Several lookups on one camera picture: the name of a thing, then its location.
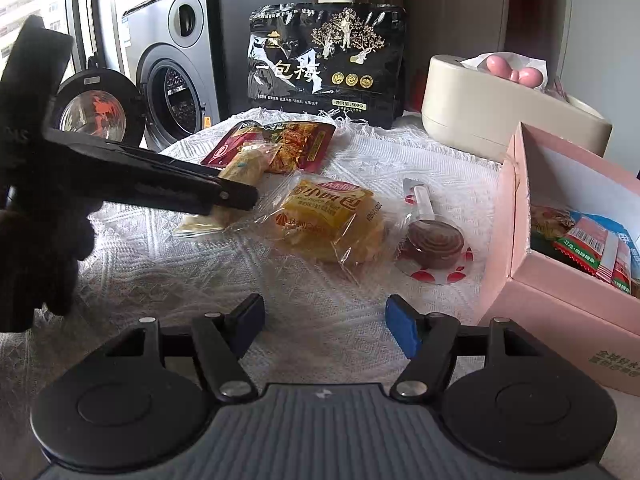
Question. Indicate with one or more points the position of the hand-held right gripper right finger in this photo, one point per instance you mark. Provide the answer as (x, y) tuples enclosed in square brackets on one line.
[(402, 325)]

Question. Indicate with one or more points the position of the pale yellow snack packet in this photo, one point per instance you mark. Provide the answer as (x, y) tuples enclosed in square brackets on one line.
[(240, 175)]

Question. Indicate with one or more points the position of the pink cardboard box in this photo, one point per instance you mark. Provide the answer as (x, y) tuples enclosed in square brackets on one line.
[(540, 320)]

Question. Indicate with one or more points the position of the yellow patterned snack packet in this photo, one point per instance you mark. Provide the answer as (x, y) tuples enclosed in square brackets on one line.
[(550, 222)]

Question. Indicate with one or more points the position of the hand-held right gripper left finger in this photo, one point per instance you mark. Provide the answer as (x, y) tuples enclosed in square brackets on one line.
[(250, 321)]

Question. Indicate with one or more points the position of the blue seaweed snack packet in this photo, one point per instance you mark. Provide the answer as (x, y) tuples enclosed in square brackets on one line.
[(617, 240)]

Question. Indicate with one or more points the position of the beige tissue box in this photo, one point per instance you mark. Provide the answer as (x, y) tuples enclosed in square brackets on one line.
[(490, 110)]

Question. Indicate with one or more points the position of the red spicy snack packet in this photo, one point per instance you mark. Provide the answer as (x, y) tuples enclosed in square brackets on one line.
[(290, 145)]

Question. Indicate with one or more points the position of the window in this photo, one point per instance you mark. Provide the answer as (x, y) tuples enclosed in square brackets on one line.
[(30, 5)]

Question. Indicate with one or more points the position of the yellow bread packet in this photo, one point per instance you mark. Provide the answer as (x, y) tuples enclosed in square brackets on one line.
[(325, 225)]

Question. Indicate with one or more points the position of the grey washing machine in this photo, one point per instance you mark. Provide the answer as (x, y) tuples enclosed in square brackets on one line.
[(170, 70)]

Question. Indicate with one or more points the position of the white textured cloth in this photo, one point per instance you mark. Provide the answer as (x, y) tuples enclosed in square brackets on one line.
[(250, 270)]

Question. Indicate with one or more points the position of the person's left hand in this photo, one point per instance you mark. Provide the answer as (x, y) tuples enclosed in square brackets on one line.
[(50, 260)]

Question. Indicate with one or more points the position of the large black snack bag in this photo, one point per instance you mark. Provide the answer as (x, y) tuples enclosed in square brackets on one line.
[(325, 65)]

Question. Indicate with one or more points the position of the pink rounded toy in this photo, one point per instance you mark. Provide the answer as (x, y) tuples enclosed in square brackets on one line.
[(510, 70)]

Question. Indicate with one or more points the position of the grey curtain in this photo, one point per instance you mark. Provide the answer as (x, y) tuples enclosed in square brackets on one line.
[(450, 20)]

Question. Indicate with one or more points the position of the brown lollipop in clear wrapper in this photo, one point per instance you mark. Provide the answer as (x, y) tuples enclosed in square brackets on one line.
[(435, 245)]

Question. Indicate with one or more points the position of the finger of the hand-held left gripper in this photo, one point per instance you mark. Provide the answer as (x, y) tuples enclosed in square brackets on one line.
[(165, 170), (165, 199)]

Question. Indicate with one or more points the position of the green red sausage stick packet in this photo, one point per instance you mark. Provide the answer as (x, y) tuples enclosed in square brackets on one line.
[(595, 255)]

